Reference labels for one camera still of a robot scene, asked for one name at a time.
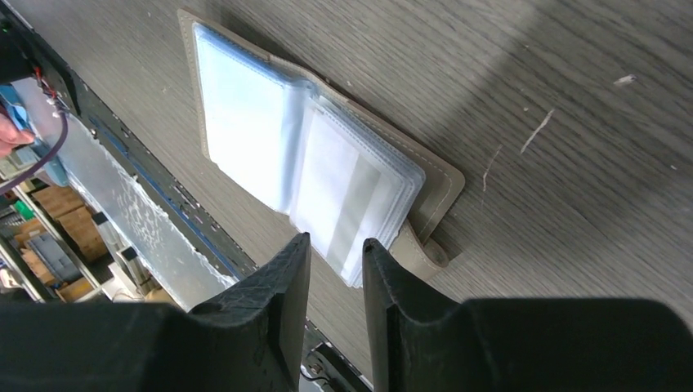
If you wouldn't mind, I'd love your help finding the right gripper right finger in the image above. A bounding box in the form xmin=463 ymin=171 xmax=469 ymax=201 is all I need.
xmin=363 ymin=238 xmax=692 ymax=391

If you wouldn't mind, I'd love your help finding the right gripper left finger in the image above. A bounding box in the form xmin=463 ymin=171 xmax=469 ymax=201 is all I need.
xmin=1 ymin=233 xmax=311 ymax=391

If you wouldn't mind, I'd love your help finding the beige card holder wallet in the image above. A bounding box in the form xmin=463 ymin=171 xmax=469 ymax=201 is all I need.
xmin=177 ymin=8 xmax=465 ymax=287

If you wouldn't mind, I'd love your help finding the aluminium rail frame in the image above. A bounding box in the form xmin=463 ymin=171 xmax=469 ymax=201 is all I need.
xmin=1 ymin=78 xmax=239 ymax=310

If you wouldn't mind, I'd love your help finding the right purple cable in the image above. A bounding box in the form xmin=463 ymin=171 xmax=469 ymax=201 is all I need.
xmin=0 ymin=110 xmax=70 ymax=196

